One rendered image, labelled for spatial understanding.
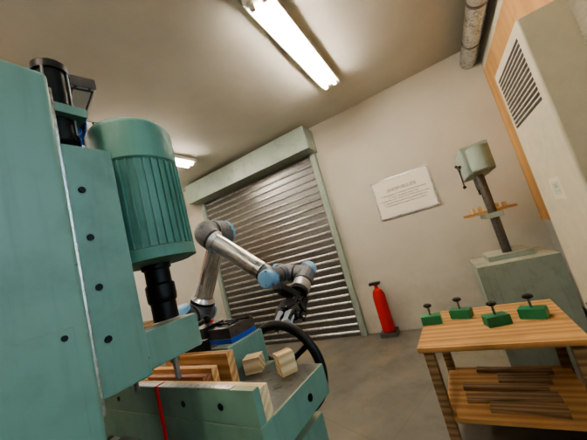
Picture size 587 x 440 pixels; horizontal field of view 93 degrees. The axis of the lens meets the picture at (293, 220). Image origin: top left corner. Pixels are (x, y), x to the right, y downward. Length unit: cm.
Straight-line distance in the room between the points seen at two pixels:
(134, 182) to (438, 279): 313
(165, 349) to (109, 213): 28
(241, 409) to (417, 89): 344
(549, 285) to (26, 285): 252
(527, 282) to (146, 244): 233
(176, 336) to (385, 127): 322
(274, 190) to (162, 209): 336
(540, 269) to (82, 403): 242
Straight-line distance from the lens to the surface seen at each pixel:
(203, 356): 74
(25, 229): 51
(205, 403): 59
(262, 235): 405
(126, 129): 69
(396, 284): 346
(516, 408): 184
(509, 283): 247
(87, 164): 62
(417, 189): 335
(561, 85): 152
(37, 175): 54
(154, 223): 62
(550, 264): 250
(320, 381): 65
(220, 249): 120
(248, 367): 72
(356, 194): 348
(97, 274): 56
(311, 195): 364
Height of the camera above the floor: 113
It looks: 7 degrees up
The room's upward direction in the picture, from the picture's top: 15 degrees counter-clockwise
